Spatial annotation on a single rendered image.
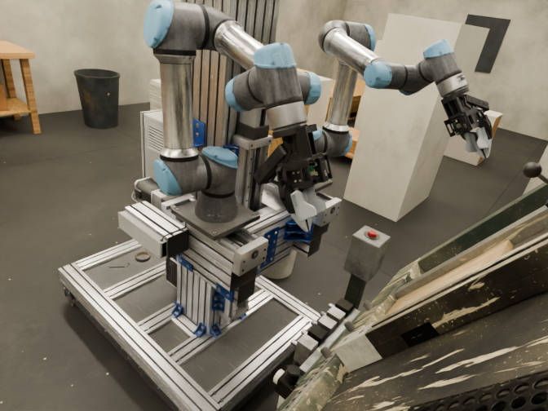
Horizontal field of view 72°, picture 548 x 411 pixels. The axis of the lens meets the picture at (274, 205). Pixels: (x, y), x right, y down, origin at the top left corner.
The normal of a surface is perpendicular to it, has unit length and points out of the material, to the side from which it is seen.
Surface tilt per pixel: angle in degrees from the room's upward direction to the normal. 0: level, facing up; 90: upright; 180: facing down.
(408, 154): 90
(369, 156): 90
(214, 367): 0
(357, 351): 90
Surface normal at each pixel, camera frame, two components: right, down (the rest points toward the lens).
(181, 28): 0.60, 0.33
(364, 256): -0.62, 0.30
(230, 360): 0.13, -0.87
